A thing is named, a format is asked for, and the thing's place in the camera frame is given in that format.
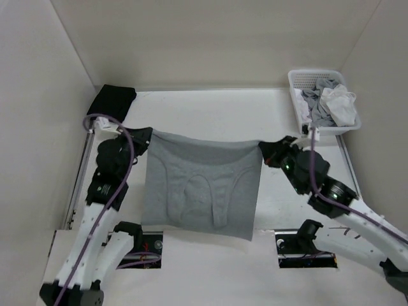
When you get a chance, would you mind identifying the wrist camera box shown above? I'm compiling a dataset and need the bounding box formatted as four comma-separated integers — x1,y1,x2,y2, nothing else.
92,117,121,136
292,123,320,147

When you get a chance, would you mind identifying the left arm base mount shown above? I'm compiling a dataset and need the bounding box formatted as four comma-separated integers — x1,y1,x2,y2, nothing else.
118,231,163,269

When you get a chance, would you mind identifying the white plastic basket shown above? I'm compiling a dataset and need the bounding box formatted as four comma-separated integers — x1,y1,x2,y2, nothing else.
288,69,361,136

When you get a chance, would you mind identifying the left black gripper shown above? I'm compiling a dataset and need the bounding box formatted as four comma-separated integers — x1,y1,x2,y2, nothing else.
113,126,153,178

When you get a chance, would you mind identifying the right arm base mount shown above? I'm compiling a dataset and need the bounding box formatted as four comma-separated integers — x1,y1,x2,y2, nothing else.
275,231,338,268

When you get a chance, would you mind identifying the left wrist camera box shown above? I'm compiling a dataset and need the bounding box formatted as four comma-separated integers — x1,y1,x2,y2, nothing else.
92,117,121,136

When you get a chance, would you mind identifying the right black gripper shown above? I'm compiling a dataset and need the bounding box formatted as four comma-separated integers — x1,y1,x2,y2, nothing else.
259,135,306,194

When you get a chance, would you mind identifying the white tank top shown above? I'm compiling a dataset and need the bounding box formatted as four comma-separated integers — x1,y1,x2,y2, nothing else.
294,89,312,124

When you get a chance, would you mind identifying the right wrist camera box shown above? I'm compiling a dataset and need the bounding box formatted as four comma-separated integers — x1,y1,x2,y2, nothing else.
292,123,320,147

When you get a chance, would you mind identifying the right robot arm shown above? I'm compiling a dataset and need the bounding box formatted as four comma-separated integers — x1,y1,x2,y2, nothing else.
258,136,407,295

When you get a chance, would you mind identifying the grey tank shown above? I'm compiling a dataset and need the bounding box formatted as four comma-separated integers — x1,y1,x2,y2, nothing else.
302,78,339,127
142,130,262,240

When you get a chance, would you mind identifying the folded black tank top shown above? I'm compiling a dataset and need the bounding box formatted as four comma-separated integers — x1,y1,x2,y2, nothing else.
87,84,137,123

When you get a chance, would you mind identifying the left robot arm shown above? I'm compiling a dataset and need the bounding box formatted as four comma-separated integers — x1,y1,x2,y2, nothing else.
39,127,153,305

